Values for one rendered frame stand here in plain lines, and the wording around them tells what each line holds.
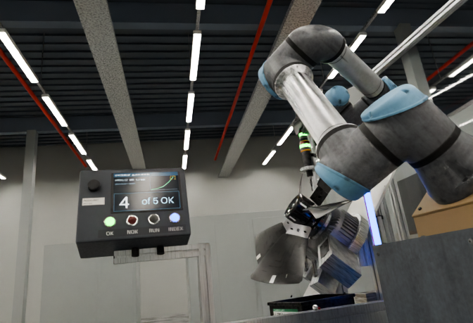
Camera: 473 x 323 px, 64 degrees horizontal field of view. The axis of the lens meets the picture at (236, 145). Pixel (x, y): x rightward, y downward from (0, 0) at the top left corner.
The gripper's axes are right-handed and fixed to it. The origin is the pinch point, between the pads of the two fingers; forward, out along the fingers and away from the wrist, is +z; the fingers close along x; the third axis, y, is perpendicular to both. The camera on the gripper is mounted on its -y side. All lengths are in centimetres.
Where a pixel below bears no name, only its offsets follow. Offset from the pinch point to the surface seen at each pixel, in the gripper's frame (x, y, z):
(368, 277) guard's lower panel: 70, 68, 78
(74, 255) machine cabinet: -174, -12, 719
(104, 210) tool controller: -77, 40, -45
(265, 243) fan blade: -12, 46, 29
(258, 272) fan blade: -25, 58, 3
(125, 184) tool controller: -72, 34, -44
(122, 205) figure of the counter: -73, 39, -45
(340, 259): -1, 57, -16
